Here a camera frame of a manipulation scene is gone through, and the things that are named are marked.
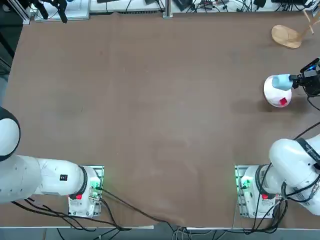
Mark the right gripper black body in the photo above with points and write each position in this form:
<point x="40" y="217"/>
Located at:
<point x="312" y="83"/>

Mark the blue plastic cup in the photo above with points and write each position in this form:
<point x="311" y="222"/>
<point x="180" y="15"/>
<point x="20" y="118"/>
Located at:
<point x="282" y="81"/>

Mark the red block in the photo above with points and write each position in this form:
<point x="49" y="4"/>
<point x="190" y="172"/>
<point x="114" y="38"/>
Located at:
<point x="283" y="101"/>

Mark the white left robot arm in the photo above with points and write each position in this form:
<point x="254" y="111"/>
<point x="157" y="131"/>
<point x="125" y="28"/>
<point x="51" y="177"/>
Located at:
<point x="50" y="177"/>

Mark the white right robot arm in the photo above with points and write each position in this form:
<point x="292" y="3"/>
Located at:
<point x="287" y="160"/>

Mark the pink round plate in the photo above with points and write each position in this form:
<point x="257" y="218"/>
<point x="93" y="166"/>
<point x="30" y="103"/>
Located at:
<point x="271" y="96"/>

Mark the wooden cup rack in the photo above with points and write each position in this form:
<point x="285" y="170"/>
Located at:
<point x="282" y="35"/>

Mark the aluminium profile beam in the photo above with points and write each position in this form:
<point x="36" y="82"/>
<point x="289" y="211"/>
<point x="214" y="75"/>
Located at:
<point x="21" y="11"/>

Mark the large black power brick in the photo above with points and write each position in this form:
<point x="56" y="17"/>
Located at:
<point x="260" y="3"/>

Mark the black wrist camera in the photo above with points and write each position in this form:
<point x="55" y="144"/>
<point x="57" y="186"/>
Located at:
<point x="311" y="66"/>

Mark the aluminium profile post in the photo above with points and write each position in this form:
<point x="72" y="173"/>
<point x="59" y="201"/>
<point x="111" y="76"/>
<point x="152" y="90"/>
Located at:
<point x="167" y="10"/>

